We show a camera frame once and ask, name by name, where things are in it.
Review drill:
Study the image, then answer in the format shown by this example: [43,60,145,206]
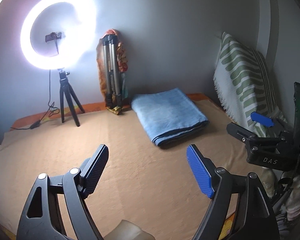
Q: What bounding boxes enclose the black ring light cable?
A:
[9,70,59,130]

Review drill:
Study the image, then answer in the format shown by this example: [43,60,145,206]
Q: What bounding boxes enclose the orange patterned cloth bag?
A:
[96,29,130,115]

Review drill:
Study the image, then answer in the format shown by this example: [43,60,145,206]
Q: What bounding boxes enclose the green striped white pillow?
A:
[213,32,288,137]

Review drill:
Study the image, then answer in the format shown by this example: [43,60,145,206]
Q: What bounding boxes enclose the small black tripod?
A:
[57,68,85,127]

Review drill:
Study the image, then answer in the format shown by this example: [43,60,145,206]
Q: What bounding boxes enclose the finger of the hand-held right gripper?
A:
[226,122,282,146]
[250,111,288,133]

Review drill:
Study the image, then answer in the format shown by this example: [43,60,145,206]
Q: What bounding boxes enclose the blue denim pants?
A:
[131,88,210,148]

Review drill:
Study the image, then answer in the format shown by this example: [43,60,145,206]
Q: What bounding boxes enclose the beige blanket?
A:
[0,99,253,240]

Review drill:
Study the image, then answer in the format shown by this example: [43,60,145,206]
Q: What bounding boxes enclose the person's striped clothing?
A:
[275,212,299,240]

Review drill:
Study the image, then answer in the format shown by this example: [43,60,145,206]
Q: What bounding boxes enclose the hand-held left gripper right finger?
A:
[186,144,282,240]

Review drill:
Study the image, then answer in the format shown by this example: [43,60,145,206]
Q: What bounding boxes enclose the black phone holder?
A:
[45,31,65,55]

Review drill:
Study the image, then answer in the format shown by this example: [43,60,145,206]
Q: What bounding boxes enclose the white ring light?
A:
[20,0,98,70]

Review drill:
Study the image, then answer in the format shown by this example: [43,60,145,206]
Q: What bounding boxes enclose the folded silver tripod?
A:
[102,35,123,109]

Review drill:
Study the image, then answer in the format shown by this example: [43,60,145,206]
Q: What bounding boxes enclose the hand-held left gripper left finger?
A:
[16,144,109,240]

